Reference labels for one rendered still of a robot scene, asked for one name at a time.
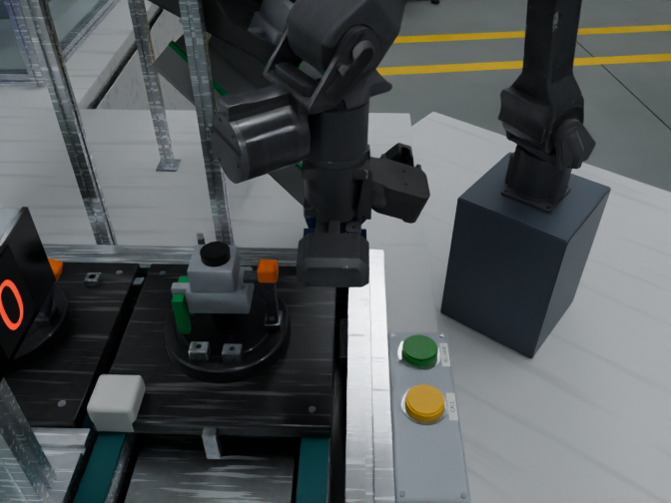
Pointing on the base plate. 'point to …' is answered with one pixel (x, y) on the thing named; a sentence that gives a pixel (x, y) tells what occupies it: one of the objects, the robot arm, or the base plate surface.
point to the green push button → (419, 350)
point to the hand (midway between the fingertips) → (335, 251)
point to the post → (23, 450)
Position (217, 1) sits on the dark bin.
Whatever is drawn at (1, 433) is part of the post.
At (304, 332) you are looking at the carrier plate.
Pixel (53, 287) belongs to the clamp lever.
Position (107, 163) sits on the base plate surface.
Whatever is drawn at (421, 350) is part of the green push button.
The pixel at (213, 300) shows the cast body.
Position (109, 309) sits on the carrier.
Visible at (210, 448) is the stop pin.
